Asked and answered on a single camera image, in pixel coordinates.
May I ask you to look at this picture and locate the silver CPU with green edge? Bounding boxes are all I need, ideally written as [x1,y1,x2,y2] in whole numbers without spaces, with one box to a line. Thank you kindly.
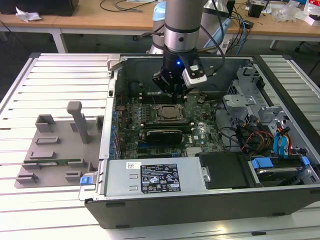
[160,105,180,120]

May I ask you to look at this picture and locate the metal socket cover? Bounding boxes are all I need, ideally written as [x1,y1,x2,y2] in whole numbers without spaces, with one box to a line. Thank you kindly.
[156,104,185,123]

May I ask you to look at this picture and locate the CPU socket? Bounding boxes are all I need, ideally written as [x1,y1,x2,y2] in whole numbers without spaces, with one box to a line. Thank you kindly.
[154,103,186,124]

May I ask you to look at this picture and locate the white power strip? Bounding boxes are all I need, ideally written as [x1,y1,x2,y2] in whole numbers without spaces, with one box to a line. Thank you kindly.
[219,37,231,55]

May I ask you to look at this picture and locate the black graphics card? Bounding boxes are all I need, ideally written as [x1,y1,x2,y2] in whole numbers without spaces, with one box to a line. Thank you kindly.
[144,128,184,146]

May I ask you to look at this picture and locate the metal drive cage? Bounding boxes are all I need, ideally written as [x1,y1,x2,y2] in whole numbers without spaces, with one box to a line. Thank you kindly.
[221,66,291,131]

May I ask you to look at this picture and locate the green motherboard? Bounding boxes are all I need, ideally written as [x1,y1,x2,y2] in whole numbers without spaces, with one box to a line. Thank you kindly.
[113,91,227,160]

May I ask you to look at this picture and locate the silver chipset heatsink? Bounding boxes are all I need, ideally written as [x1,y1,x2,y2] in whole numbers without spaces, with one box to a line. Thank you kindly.
[186,146,201,158]

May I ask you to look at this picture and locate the black cup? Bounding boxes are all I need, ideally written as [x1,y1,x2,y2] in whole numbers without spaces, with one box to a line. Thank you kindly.
[247,2,265,18]

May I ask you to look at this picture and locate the wooden desk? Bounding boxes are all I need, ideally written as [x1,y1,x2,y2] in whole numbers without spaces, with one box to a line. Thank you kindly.
[0,0,320,55]

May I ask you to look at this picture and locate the black plastic drive shroud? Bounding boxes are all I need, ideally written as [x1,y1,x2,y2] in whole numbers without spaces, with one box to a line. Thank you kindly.
[194,151,256,190]

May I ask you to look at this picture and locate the clear plastic bags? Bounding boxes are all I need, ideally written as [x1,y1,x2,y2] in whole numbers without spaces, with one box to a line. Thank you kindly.
[272,1,311,23]

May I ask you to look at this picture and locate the silver power supply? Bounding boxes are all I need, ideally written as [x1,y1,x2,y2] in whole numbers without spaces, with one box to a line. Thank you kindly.
[104,158,209,198]

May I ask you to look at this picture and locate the blue disk carrier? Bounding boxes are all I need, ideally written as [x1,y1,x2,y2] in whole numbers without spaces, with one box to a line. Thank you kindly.
[249,155,311,187]

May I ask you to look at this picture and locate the gray parts rack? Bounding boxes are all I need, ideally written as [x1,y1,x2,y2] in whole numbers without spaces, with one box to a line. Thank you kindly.
[13,100,105,190]

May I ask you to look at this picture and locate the blue case latch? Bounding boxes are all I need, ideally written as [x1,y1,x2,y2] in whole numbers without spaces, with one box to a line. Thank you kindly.
[79,175,92,187]

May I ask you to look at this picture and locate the green RAM stick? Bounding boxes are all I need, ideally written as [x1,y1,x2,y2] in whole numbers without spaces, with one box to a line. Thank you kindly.
[23,157,85,166]

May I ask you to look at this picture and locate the black box on desk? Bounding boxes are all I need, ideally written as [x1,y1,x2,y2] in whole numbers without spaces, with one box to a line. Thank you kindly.
[0,0,80,17]

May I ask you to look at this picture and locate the black open PC case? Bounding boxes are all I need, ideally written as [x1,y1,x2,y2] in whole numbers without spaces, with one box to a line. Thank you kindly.
[78,53,320,230]

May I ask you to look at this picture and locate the white and red box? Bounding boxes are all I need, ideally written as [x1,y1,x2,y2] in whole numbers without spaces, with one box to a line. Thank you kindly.
[303,0,320,26]

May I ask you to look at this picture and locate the crumpled white paper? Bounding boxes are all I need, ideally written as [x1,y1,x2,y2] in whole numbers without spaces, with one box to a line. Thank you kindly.
[15,6,43,23]

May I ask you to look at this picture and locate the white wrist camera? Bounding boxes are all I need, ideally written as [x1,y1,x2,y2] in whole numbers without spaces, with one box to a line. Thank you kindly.
[181,53,208,87]

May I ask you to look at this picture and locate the gray case release handle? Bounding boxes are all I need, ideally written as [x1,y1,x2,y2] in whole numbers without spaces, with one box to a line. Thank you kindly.
[106,54,124,74]

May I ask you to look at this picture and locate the red yellow power wires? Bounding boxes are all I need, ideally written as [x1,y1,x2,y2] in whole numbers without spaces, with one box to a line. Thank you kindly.
[239,129,275,154]

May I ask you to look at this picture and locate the blue SATA wire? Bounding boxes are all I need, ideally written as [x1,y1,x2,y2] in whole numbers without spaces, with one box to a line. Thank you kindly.
[277,126,293,161]
[272,133,286,158]

